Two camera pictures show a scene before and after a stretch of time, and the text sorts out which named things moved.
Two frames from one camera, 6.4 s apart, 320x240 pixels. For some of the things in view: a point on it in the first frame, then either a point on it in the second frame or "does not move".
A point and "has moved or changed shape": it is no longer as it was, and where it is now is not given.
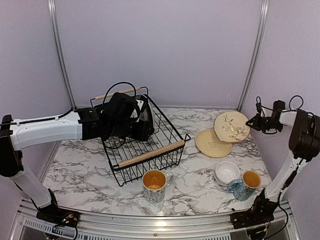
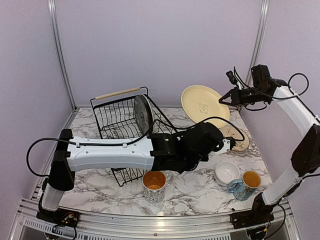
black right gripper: (256, 124) → (233, 93)
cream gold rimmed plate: (230, 126) → (231, 131)
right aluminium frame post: (254, 59) does not move
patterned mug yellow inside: (154, 182) does not move
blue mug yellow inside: (244, 189) does not move
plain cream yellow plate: (210, 145) has moved or changed shape
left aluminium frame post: (64, 57) does not move
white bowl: (225, 171) does not move
